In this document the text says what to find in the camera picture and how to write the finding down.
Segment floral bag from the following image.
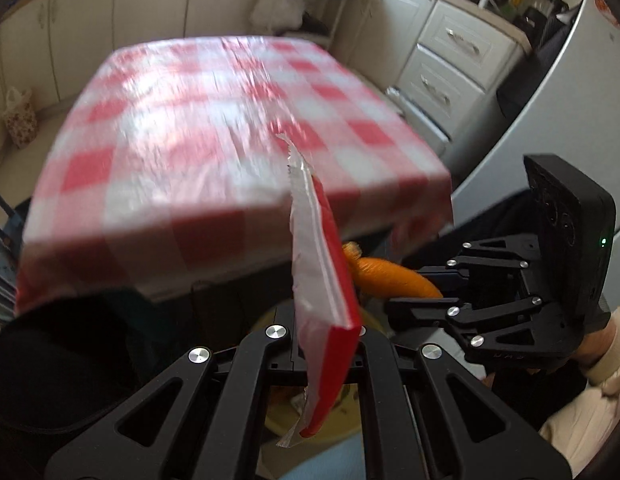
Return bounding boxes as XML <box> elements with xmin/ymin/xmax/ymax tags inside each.
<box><xmin>2</xmin><ymin>87</ymin><xmax>39</xmax><ymax>150</ymax></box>

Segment white cart rack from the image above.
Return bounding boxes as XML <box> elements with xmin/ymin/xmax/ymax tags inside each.
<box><xmin>249</xmin><ymin>0</ymin><xmax>352</xmax><ymax>52</ymax></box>

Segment cream drawer cabinet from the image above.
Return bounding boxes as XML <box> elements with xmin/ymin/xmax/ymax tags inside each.
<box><xmin>350</xmin><ymin>0</ymin><xmax>534</xmax><ymax>144</ymax></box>

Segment cream lower cabinets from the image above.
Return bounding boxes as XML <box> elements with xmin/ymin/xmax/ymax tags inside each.
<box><xmin>0</xmin><ymin>0</ymin><xmax>352</xmax><ymax>108</ymax></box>

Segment person's right forearm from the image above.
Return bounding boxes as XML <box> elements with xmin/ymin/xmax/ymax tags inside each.
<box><xmin>539</xmin><ymin>305</ymin><xmax>620</xmax><ymax>457</ymax></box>

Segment orange peel with stem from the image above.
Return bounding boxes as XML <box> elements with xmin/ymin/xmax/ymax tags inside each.
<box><xmin>342</xmin><ymin>241</ymin><xmax>444</xmax><ymax>302</ymax></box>

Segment red snack wrapper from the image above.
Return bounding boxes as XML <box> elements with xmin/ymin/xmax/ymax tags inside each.
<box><xmin>275</xmin><ymin>132</ymin><xmax>364</xmax><ymax>449</ymax></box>

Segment yellow bin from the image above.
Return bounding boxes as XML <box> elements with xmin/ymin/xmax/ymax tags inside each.
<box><xmin>260</xmin><ymin>305</ymin><xmax>392</xmax><ymax>442</ymax></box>

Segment black hanging bag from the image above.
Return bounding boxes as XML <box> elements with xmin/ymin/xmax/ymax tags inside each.
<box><xmin>496</xmin><ymin>4</ymin><xmax>584</xmax><ymax>122</ymax></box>

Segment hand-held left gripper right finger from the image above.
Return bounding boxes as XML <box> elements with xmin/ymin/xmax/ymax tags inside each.
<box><xmin>342</xmin><ymin>327</ymin><xmax>573</xmax><ymax>480</ymax></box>

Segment red white checked tablecloth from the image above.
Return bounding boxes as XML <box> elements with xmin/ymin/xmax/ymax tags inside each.
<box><xmin>15</xmin><ymin>35</ymin><xmax>454</xmax><ymax>317</ymax></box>

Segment bulging white plastic bag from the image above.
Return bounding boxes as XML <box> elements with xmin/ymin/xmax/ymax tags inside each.
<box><xmin>249</xmin><ymin>0</ymin><xmax>307</xmax><ymax>32</ymax></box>

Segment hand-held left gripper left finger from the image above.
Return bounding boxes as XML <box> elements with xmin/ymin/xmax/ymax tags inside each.
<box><xmin>44</xmin><ymin>325</ymin><xmax>309</xmax><ymax>480</ymax></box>

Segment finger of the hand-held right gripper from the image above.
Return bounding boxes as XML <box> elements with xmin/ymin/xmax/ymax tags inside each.
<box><xmin>402</xmin><ymin>234</ymin><xmax>541</xmax><ymax>288</ymax></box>
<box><xmin>385</xmin><ymin>297</ymin><xmax>546</xmax><ymax>348</ymax></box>

